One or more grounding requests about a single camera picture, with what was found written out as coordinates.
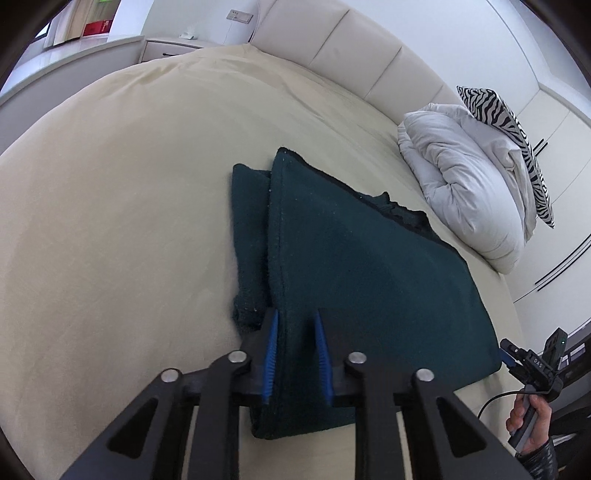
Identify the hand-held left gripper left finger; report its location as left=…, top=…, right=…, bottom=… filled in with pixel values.
left=60, top=308, right=280, bottom=480

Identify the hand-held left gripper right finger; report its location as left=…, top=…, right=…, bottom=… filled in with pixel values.
left=314, top=309, right=532, bottom=480

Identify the dark green sweater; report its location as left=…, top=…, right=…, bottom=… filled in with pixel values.
left=231, top=147, right=502, bottom=439

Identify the person's right forearm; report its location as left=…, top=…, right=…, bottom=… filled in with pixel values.
left=515, top=438, right=561, bottom=480

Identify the person's right hand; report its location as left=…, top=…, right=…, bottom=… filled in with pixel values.
left=505, top=392, right=553, bottom=455

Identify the dark furniture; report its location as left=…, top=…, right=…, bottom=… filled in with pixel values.
left=561, top=320, right=591, bottom=384

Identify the white folded duvet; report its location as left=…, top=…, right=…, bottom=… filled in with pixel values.
left=397, top=103, right=539, bottom=274

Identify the bed with beige sheet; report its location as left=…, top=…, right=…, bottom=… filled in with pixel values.
left=0, top=44, right=520, bottom=480

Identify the white wardrobe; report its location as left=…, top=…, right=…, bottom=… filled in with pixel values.
left=499, top=0, right=591, bottom=305

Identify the zebra print pillow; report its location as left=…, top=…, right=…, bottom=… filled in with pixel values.
left=456, top=85, right=556, bottom=229

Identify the beige padded headboard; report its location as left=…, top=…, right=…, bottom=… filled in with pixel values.
left=249, top=0, right=462, bottom=125

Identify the white nightstand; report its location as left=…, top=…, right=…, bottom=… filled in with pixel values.
left=141, top=38, right=218, bottom=63

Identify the white window sill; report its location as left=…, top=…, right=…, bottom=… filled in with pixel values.
left=0, top=36, right=144, bottom=109

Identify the beige curtain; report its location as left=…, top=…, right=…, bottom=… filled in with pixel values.
left=46, top=0, right=85, bottom=47

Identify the black cable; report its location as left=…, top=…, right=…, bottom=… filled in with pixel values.
left=478, top=390, right=525, bottom=418

